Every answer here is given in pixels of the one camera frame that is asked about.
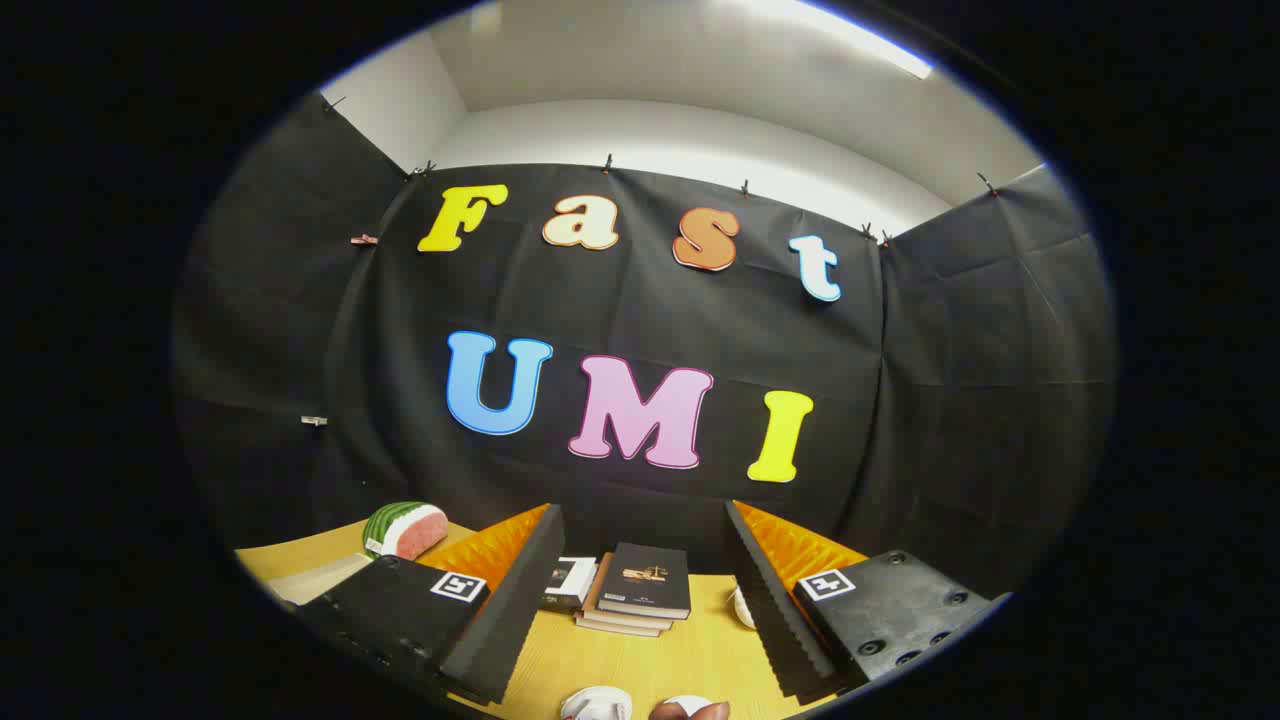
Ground watermelon slice plush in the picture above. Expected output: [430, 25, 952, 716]
[362, 501, 449, 561]

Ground white portrait cover book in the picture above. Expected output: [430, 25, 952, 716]
[540, 556, 598, 611]

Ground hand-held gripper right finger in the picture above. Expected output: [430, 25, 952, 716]
[725, 499, 1009, 701]

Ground thin brown book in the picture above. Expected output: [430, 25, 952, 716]
[574, 612, 665, 639]

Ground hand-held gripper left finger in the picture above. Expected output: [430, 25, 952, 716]
[298, 503, 567, 706]

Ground brown cover book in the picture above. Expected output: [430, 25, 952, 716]
[582, 552, 677, 631]

